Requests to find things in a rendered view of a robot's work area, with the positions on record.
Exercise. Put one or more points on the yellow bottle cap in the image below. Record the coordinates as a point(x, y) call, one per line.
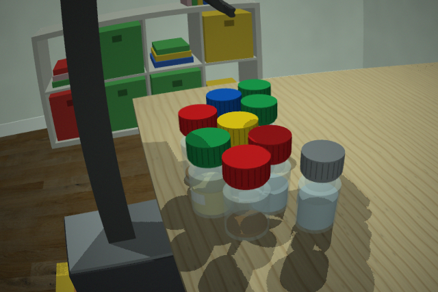
point(238, 124)

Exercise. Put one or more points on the glass bottle with grey cap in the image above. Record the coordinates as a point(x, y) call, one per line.
point(321, 165)

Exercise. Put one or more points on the clear glass bottle with green cap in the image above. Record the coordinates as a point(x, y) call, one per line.
point(204, 150)

